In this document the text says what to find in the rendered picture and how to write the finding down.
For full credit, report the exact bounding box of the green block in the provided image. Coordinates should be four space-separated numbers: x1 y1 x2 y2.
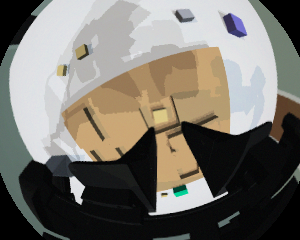
173 185 189 197

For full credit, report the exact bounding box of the tan puzzle board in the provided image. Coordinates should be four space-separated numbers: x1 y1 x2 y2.
61 47 230 192

